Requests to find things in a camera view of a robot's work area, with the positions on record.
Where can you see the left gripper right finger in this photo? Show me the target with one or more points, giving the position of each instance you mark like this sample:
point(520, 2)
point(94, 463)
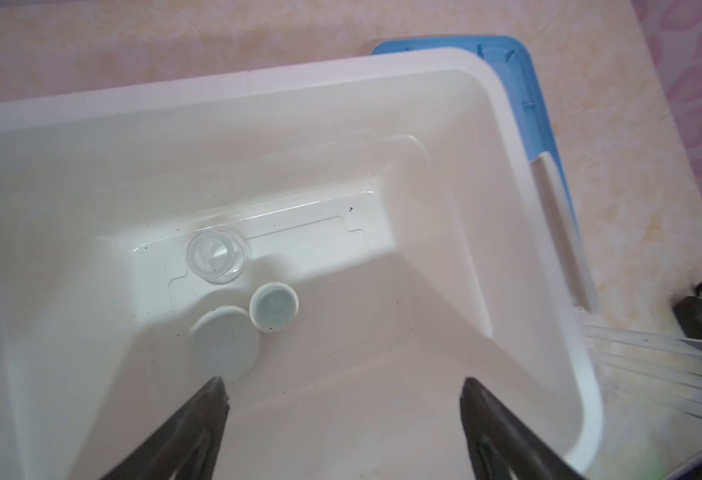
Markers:
point(500, 445)

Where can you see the blue plastic lid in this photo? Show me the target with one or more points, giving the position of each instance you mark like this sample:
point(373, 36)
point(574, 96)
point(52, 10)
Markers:
point(512, 63)

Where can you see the white plastic bin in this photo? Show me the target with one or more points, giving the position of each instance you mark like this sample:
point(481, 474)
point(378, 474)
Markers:
point(391, 192)

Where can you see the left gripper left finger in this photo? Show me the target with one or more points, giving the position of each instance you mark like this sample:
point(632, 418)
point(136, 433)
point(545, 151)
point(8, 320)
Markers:
point(186, 446)

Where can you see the small white ceramic dish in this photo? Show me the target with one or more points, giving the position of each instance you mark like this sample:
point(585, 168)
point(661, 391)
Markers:
point(273, 306)

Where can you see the clear glass beaker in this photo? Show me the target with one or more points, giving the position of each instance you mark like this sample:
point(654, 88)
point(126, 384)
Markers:
point(217, 256)

